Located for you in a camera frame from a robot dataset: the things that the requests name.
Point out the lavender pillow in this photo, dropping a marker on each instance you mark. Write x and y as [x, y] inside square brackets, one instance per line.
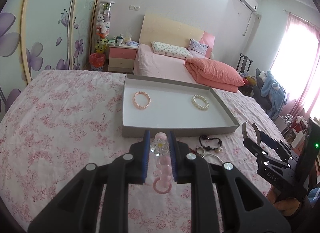
[197, 49]

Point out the plush toy display tube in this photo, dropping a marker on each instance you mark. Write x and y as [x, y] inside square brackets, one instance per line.
[102, 26]

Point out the pink floral bedsheet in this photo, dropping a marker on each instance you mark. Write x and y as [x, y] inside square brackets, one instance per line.
[65, 119]

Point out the grey cardboard tray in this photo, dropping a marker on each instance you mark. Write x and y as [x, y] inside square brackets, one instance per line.
[161, 105]

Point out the pink bedside cabinet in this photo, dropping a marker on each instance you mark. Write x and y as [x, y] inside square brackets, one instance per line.
[121, 58]

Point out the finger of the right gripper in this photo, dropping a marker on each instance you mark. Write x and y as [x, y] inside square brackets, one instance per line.
[257, 132]
[244, 130]

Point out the blue plush garment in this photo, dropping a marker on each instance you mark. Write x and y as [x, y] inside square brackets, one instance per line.
[275, 92]

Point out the pink bed mattress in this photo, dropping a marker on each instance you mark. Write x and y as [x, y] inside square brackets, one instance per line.
[149, 64]

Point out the red waste bin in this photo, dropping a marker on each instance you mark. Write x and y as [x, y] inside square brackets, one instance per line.
[97, 61]

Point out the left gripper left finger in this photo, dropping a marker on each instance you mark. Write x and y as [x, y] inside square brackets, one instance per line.
[96, 199]

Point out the thin silver bangle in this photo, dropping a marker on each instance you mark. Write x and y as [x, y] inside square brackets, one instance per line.
[213, 159]

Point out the black wooden chair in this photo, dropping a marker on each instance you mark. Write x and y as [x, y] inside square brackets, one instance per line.
[244, 64]

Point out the pink curtain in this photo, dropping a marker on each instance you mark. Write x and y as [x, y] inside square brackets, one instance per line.
[296, 66]

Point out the coral folded duvet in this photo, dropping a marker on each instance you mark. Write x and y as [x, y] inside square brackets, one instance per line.
[214, 74]

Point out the floral pillow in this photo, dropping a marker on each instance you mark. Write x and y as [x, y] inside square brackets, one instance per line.
[170, 50]

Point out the white mug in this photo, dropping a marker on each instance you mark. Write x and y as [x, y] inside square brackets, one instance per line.
[119, 41]

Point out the flower pattern wardrobe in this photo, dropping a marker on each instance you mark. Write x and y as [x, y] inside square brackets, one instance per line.
[38, 35]

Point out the beige pink headboard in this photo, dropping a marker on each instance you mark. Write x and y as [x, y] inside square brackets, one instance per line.
[165, 30]

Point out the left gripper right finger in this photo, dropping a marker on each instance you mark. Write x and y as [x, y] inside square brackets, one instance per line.
[222, 194]

